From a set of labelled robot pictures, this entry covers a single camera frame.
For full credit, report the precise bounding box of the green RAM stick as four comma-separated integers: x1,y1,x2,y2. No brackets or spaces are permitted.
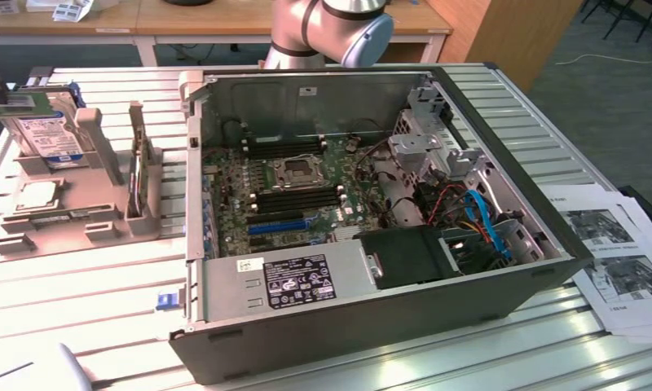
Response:
0,95,38,118

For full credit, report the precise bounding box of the black RAM slot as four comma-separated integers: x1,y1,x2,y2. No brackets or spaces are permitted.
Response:
251,194,343,209
254,199,346,215
242,140,326,149
250,188,342,203
243,144,329,155
241,135,326,144
249,183,341,198

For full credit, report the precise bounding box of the white sticker sheet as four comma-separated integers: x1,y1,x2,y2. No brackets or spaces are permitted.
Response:
49,3,89,23

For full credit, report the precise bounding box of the hard disk with white label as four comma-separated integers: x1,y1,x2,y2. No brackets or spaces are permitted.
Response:
16,107,85,170

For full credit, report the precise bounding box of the silver CPU chip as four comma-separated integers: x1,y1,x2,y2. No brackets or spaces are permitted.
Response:
11,180,61,213

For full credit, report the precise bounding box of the graphics card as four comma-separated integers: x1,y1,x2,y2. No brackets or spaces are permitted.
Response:
129,121,153,217

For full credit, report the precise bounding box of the grey parts rack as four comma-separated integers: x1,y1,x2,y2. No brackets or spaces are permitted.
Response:
0,67,189,257

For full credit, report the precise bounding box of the CPU socket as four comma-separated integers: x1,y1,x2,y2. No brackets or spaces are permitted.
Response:
265,154,327,193

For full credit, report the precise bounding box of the black expansion slot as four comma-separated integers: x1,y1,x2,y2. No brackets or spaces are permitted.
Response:
245,209,306,226

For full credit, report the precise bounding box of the blue expansion slot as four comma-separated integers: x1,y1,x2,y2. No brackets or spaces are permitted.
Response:
246,219,314,236

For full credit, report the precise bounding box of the blue case latch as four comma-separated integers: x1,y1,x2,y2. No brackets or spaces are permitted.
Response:
155,292,182,312

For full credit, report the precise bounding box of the grey power supply unit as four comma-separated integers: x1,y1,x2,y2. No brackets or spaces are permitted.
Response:
202,239,382,323

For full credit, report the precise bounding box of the green motherboard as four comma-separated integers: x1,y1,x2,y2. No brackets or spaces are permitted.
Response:
202,135,431,258

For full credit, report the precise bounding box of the dark thin rod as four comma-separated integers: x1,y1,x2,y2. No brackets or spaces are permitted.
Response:
0,361,35,385

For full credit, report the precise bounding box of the white rounded object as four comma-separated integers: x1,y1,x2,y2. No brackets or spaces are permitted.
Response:
57,342,95,391

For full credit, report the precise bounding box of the silver chipset heat sink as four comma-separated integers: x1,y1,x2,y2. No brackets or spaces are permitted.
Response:
335,225,367,242

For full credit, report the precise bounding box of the silver metal disk bay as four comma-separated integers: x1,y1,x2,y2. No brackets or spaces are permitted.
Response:
386,75,493,181

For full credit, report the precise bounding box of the black fan shroud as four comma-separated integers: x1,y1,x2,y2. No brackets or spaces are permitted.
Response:
351,225,461,291

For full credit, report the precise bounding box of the open black PC case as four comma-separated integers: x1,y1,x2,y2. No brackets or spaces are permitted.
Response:
167,63,596,386

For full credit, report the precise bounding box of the wooden cabinet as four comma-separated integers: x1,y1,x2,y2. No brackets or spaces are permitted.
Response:
426,0,585,93

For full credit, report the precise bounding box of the black chair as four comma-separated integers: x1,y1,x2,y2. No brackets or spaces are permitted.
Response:
577,0,652,52

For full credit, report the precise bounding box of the printed paper sheet with photos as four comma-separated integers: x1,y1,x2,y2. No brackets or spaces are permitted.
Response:
542,183,652,327

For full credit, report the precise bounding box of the white paper sheet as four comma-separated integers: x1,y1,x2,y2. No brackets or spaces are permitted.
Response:
590,299,652,345

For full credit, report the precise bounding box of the wooden desk with white frame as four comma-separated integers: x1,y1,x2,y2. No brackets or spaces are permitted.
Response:
0,0,143,67
133,0,454,67

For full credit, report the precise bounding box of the black thin wire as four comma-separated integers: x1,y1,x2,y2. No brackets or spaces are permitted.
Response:
351,141,393,181

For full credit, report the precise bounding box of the red thin wire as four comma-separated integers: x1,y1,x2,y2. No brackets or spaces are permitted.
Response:
426,184,469,205

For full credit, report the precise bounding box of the blue flat wire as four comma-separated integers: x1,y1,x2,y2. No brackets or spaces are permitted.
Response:
462,188,514,262

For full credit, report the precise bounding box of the white floor cable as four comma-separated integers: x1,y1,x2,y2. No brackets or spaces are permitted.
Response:
553,51,652,67

